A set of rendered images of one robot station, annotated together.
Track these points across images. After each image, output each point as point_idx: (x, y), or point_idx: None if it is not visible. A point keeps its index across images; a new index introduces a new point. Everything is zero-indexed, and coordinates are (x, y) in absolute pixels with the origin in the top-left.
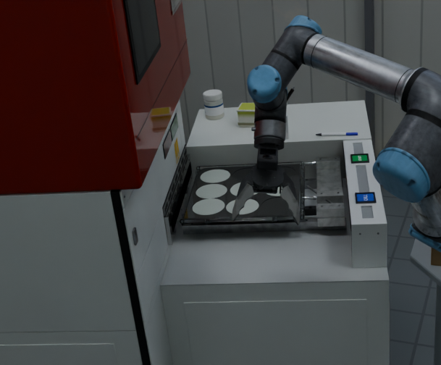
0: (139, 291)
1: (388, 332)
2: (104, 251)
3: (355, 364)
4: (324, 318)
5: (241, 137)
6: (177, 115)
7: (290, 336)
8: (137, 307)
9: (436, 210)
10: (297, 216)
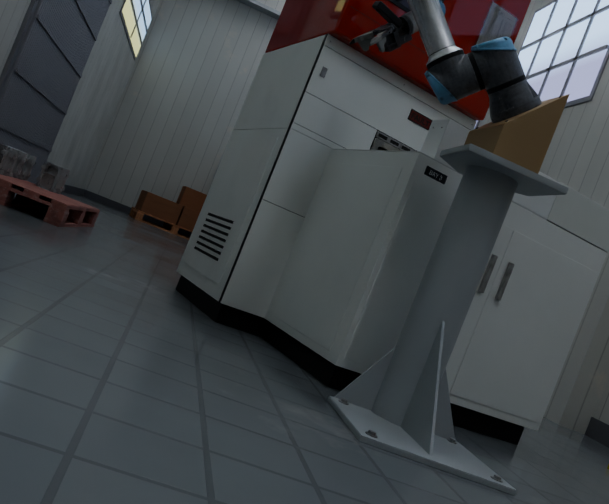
0: (302, 100)
1: (399, 202)
2: (306, 72)
3: (371, 229)
4: (377, 182)
5: None
6: None
7: (357, 196)
8: (296, 110)
9: (418, 14)
10: (373, 40)
